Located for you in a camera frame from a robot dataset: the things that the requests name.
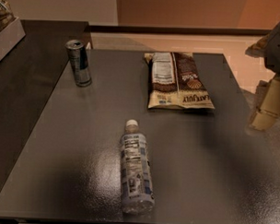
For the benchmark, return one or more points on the blue plastic bottle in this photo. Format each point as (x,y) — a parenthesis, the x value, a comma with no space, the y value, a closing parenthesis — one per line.
(136,185)

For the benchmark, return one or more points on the silver blue energy drink can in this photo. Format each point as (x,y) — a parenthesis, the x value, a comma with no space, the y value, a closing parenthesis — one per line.
(79,61)

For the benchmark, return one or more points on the brown chip bag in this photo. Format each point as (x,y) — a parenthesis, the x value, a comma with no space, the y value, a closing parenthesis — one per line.
(174,82)

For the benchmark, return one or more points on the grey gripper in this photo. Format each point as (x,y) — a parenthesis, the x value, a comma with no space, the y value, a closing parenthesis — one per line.
(279,48)

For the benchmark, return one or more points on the white box with snacks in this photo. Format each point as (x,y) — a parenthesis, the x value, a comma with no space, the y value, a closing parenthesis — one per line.
(11,29)

